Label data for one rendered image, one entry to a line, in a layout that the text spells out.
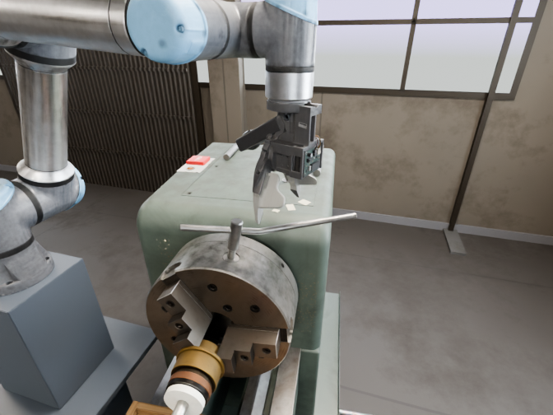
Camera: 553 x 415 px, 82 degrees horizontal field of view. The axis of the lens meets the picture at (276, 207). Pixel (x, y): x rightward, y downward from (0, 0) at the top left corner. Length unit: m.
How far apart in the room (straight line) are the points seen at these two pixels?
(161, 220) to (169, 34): 0.50
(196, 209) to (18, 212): 0.39
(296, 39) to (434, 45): 2.50
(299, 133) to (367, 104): 2.50
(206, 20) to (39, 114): 0.51
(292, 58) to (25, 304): 0.77
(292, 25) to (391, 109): 2.55
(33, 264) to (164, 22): 0.70
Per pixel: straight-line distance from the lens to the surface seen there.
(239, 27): 0.51
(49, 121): 0.85
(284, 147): 0.51
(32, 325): 0.96
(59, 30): 0.54
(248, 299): 0.63
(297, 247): 0.72
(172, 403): 0.64
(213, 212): 0.77
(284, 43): 0.49
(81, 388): 1.16
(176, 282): 0.65
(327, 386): 1.28
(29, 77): 0.82
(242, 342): 0.66
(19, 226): 0.92
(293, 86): 0.50
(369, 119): 3.02
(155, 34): 0.41
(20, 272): 0.94
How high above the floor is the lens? 1.61
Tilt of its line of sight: 28 degrees down
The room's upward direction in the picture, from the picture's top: straight up
